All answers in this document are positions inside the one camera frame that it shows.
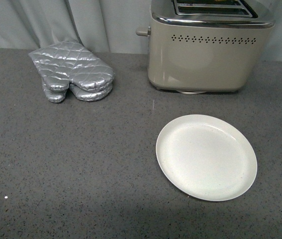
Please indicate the grey curtain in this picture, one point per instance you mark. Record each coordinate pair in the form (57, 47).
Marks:
(100, 25)

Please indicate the upper silver quilted oven mitt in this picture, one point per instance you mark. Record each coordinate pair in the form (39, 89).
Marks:
(68, 62)

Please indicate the beige two-slot toaster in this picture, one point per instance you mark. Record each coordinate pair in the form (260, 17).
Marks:
(205, 45)

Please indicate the lower silver quilted oven mitt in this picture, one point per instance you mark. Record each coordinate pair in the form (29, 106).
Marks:
(86, 93)

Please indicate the white round plate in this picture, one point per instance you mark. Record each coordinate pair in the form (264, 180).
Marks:
(206, 158)

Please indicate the silver quilted oven mitt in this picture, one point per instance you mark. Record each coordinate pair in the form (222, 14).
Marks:
(86, 93)
(68, 62)

